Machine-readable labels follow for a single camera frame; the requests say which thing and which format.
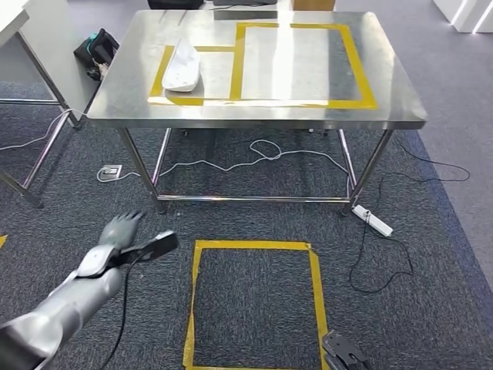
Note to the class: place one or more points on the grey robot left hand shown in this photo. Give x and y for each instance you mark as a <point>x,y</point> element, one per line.
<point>119,232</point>

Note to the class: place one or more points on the white plastic shell part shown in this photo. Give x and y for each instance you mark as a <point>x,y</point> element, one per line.
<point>182,66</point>

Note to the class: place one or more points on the yellow tape on workbench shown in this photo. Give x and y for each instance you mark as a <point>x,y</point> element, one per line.
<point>237,66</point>

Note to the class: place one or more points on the stainless steel workbench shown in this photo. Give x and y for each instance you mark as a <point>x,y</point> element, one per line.
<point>385,76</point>

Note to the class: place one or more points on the steel floor socket box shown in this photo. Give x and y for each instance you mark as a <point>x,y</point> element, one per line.
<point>111,171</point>

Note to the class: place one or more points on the black bag teal trim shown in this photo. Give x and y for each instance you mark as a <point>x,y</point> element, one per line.
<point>100,51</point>

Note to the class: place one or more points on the white desk steel legs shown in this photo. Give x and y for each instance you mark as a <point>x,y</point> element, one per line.
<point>57,56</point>

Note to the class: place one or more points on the black carrying case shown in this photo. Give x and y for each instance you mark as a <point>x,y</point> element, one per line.
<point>175,4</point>

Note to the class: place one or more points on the yellow floor tape square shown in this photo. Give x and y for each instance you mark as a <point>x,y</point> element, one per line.
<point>319,296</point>

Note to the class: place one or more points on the grey laptop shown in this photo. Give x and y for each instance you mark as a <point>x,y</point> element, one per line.
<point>244,2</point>

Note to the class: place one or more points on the white power strip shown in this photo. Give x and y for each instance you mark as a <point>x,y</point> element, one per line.
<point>372,220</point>

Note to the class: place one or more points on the white cabinet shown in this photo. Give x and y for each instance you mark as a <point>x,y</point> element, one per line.
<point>462,13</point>

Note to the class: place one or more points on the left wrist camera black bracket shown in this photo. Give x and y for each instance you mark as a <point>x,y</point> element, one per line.
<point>154,246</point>

